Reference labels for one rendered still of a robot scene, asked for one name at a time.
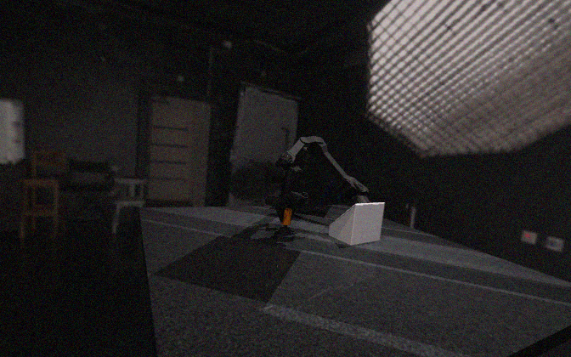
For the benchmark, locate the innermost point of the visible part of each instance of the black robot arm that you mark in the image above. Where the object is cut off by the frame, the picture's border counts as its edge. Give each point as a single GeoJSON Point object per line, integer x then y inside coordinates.
{"type": "Point", "coordinates": [317, 147]}

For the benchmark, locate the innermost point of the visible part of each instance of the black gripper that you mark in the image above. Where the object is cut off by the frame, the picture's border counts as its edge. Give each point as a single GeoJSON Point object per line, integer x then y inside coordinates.
{"type": "Point", "coordinates": [279, 203]}

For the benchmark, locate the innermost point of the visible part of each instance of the orange cylinder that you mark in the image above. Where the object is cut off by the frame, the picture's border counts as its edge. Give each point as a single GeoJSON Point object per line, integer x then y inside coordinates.
{"type": "Point", "coordinates": [287, 217]}

